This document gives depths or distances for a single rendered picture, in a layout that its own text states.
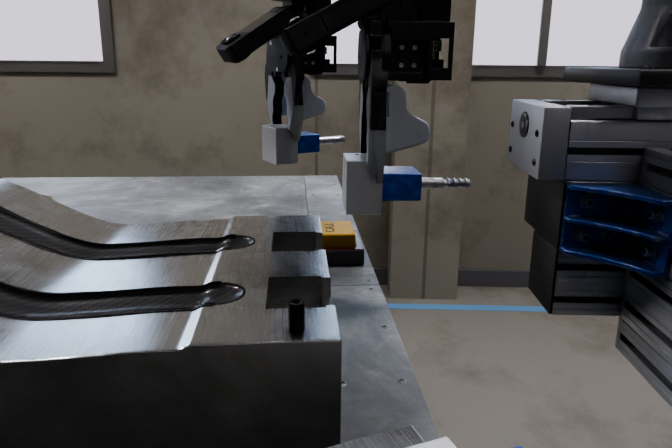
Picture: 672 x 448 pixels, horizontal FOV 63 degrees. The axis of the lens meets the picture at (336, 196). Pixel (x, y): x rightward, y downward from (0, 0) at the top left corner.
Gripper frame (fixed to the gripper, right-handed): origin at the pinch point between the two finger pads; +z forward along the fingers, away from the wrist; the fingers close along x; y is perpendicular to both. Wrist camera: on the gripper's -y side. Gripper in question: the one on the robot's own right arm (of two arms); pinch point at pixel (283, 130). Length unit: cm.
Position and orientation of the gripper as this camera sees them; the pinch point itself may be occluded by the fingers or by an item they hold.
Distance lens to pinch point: 83.0
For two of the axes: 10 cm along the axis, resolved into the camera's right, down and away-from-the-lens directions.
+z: -0.1, 9.7, 2.4
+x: -5.2, -2.1, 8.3
